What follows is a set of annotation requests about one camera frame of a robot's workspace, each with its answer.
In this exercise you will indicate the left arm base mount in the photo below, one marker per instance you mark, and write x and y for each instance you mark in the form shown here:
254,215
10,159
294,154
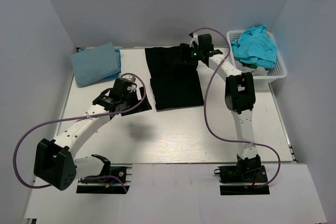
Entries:
97,175

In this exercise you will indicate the green garment in basket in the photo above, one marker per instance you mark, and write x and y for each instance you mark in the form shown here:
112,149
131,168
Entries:
252,66

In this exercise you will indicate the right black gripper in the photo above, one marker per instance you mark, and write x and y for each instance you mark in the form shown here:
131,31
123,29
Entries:
196,47

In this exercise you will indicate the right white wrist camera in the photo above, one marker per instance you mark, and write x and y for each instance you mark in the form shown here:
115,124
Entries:
194,40

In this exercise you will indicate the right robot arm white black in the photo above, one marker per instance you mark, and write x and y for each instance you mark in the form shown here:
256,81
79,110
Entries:
239,97

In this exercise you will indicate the grey garment in basket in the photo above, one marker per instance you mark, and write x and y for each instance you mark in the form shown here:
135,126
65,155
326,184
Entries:
260,71

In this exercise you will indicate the turquoise t-shirt in basket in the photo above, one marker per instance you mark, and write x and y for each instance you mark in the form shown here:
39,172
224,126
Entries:
255,47

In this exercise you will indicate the folded bright blue t-shirt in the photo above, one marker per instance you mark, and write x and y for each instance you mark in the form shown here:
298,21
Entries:
118,53

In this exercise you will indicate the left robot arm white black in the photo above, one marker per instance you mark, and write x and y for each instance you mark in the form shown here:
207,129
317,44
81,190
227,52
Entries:
55,160

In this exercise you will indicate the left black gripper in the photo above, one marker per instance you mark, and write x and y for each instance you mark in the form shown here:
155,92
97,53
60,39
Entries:
145,106

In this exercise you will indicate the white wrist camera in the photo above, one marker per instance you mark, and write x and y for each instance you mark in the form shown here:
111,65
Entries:
194,40
130,78

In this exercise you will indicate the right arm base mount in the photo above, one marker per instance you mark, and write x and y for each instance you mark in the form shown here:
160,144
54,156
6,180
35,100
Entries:
233,182

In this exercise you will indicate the folded light blue t-shirt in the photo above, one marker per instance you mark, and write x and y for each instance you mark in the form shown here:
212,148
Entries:
92,65

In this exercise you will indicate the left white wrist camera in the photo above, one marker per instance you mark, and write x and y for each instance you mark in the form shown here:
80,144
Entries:
130,78

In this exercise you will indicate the white plastic basket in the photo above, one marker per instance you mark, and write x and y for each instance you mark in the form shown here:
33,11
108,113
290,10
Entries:
278,72

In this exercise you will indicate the black t-shirt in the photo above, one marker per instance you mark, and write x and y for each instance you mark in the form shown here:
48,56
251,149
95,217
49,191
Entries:
174,82

